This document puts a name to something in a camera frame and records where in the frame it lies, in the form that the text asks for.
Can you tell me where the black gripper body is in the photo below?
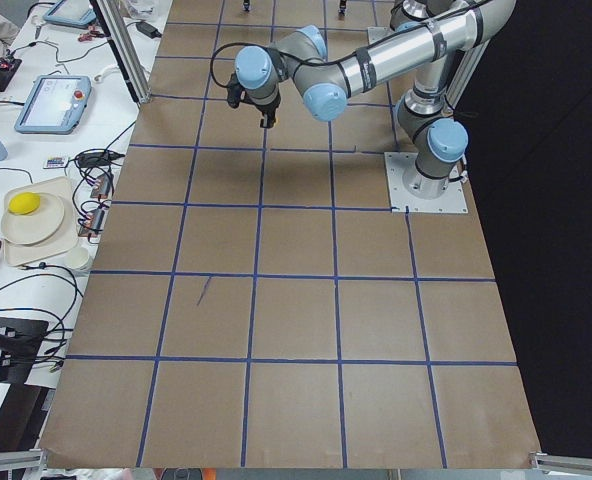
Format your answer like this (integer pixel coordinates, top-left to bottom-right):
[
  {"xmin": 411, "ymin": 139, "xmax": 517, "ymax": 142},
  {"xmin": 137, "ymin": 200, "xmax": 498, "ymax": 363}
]
[{"xmin": 251, "ymin": 92, "xmax": 280, "ymax": 118}]

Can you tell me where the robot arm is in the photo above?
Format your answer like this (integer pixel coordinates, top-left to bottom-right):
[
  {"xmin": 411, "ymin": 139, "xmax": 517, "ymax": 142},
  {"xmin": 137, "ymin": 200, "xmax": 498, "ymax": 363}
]
[
  {"xmin": 225, "ymin": 0, "xmax": 515, "ymax": 199},
  {"xmin": 389, "ymin": 0, "xmax": 453, "ymax": 31}
]

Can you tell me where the black power adapter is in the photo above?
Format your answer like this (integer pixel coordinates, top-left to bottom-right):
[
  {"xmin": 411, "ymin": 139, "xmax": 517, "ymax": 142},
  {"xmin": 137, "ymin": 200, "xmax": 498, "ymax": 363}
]
[{"xmin": 136, "ymin": 21, "xmax": 162, "ymax": 39}]

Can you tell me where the near teach pendant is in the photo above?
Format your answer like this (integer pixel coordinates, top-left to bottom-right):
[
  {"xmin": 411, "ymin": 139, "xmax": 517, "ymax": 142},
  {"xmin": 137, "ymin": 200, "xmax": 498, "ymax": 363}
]
[{"xmin": 14, "ymin": 75, "xmax": 92, "ymax": 135}]

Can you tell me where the teach pendant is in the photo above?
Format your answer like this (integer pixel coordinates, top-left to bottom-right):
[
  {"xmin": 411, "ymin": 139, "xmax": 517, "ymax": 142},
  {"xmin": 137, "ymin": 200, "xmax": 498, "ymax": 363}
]
[
  {"xmin": 14, "ymin": 75, "xmax": 92, "ymax": 135},
  {"xmin": 43, "ymin": 0, "xmax": 96, "ymax": 29}
]

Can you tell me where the far teach pendant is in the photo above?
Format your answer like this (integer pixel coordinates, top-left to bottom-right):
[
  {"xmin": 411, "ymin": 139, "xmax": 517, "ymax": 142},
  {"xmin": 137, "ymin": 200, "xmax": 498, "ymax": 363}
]
[{"xmin": 43, "ymin": 0, "xmax": 96, "ymax": 29}]

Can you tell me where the white paper cup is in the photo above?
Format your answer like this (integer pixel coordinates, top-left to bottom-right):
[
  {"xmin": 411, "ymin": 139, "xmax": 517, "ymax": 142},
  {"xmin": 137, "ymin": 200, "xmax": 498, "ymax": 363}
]
[{"xmin": 64, "ymin": 246, "xmax": 93, "ymax": 274}]

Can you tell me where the beige round plate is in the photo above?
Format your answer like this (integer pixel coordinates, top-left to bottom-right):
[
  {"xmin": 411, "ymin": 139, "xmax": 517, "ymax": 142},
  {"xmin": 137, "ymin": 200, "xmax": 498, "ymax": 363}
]
[{"xmin": 1, "ymin": 193, "xmax": 65, "ymax": 245}]

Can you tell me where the beige rectangular tray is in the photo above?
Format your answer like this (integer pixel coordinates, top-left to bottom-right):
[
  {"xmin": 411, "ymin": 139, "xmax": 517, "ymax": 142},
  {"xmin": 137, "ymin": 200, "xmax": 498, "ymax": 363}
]
[{"xmin": 1, "ymin": 176, "xmax": 78, "ymax": 266}]

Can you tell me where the yellow lemon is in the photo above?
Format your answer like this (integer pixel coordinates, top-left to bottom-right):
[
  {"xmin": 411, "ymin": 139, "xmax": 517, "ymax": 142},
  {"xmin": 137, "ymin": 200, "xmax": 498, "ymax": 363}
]
[{"xmin": 7, "ymin": 192, "xmax": 41, "ymax": 215}]

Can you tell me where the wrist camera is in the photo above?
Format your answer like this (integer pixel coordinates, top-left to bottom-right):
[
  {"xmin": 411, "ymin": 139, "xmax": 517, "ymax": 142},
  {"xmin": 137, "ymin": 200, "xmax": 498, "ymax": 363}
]
[{"xmin": 226, "ymin": 73, "xmax": 247, "ymax": 109}]

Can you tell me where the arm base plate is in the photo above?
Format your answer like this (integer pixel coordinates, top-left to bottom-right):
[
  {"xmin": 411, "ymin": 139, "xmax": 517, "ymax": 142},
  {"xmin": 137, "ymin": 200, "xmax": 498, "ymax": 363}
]
[
  {"xmin": 367, "ymin": 27, "xmax": 394, "ymax": 58},
  {"xmin": 384, "ymin": 152, "xmax": 468, "ymax": 214}
]

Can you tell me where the aluminium frame post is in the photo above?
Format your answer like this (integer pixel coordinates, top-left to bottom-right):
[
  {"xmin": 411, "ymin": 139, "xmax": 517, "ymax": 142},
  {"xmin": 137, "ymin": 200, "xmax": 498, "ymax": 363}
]
[{"xmin": 90, "ymin": 0, "xmax": 151, "ymax": 104}]

